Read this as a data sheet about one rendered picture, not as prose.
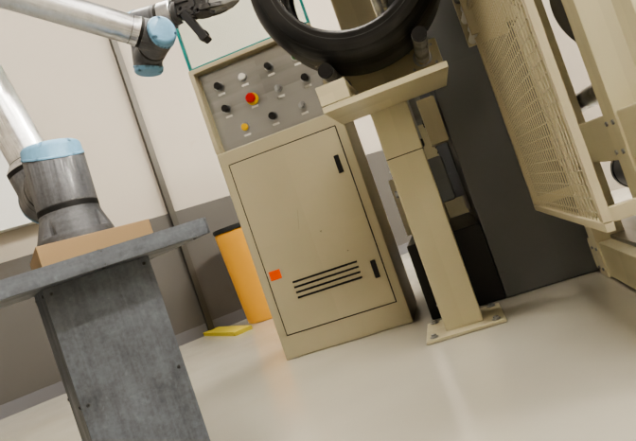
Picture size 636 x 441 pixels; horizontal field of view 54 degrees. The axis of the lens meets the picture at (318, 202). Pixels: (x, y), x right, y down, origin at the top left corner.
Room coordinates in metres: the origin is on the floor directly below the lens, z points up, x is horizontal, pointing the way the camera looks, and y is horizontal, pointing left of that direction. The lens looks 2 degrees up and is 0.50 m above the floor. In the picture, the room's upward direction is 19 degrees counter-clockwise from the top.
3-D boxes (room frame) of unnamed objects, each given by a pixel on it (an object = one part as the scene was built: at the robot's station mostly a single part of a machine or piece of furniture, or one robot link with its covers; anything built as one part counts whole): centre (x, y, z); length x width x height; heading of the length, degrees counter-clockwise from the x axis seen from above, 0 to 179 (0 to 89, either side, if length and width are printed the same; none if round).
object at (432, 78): (1.93, -0.31, 0.80); 0.37 x 0.36 x 0.02; 79
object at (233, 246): (4.29, 0.53, 0.33); 0.43 x 0.42 x 0.66; 120
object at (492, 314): (2.18, -0.34, 0.01); 0.27 x 0.27 x 0.02; 79
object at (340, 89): (1.96, -0.18, 0.83); 0.36 x 0.09 x 0.06; 169
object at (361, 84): (2.10, -0.35, 0.90); 0.40 x 0.03 x 0.10; 79
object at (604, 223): (1.64, -0.59, 0.65); 0.90 x 0.02 x 0.70; 169
